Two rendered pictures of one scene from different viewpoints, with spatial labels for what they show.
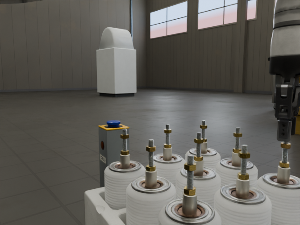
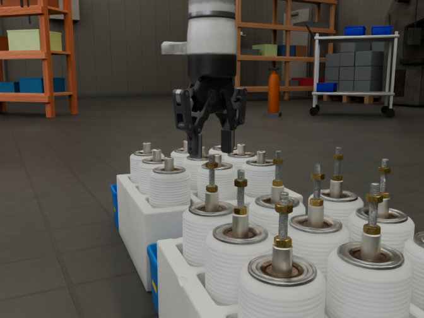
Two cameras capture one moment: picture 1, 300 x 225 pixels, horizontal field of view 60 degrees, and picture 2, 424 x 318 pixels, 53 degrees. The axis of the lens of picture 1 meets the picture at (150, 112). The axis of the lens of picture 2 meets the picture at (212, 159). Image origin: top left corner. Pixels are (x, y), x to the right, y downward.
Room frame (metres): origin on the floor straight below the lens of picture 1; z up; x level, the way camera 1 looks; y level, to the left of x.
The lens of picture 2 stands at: (1.14, -0.14, 0.46)
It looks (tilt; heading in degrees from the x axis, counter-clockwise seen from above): 11 degrees down; 191
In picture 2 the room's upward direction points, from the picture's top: straight up
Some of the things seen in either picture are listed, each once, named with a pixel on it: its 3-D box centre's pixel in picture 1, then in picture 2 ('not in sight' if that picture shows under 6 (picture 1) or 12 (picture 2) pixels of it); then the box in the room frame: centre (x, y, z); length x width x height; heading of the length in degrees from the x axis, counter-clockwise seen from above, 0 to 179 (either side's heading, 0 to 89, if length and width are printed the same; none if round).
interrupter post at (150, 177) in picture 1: (151, 178); (382, 207); (0.48, 0.00, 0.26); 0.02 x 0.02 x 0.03
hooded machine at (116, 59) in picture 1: (116, 62); not in sight; (6.82, 0.87, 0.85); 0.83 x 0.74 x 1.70; 41
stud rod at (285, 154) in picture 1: (285, 155); (211, 177); (0.49, -0.26, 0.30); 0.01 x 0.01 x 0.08
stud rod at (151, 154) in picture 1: (151, 159); (383, 183); (0.48, 0.00, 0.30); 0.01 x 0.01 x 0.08
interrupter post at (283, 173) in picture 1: (283, 174); (211, 201); (0.49, -0.26, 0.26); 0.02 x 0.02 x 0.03
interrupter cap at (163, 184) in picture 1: (151, 184); (381, 215); (0.48, 0.00, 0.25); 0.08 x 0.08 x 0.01
